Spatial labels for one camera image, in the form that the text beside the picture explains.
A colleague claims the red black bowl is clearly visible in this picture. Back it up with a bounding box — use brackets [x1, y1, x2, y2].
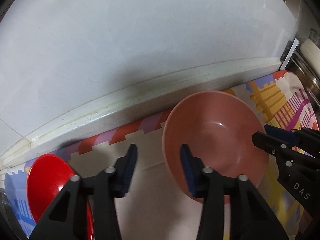
[27, 154, 94, 239]

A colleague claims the pink bowl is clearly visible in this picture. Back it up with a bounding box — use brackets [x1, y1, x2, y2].
[162, 90, 268, 197]

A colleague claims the white pot rack shelf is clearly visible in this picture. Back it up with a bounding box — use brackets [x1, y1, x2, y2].
[280, 38, 319, 106]

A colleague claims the cream enamel pot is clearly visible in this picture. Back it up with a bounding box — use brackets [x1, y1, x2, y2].
[300, 38, 319, 66]

